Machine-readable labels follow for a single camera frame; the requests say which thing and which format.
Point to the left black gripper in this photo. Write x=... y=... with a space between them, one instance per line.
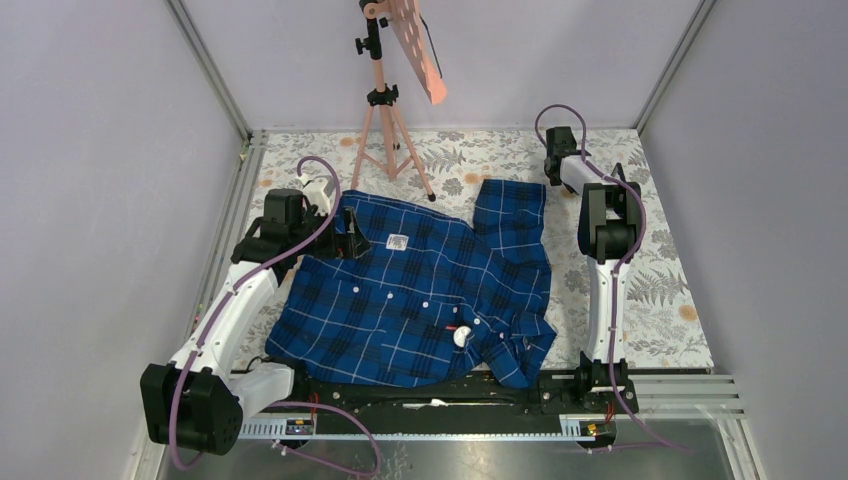
x=347 y=245

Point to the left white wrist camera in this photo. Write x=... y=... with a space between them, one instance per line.
x=314 y=190

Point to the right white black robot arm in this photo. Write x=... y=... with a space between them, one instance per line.
x=610 y=226

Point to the grey slotted cable duct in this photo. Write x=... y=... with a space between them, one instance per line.
x=417 y=426

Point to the blue plaid shirt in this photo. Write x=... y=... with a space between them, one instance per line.
x=387 y=318

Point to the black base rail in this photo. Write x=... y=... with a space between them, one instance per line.
x=553 y=392

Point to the pink perforated board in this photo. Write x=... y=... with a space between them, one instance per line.
x=407 y=24

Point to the floral table mat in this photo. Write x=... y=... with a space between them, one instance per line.
x=661 y=326

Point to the black jewelry box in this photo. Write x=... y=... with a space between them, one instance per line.
x=617 y=176

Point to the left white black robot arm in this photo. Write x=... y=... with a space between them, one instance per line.
x=195 y=401

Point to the pink tripod stand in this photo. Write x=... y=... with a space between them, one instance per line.
x=382 y=101

